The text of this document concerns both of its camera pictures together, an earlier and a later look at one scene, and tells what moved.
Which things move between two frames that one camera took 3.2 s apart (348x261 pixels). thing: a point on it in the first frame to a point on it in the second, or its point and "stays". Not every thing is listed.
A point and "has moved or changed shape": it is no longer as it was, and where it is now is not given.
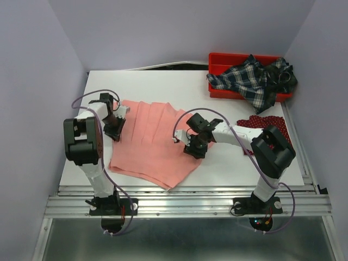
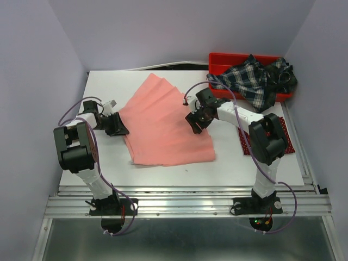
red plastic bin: (219, 62) stays
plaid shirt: (261, 85) stays
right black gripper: (199, 154) to (192, 118)
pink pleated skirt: (147, 150) has moved or changed shape
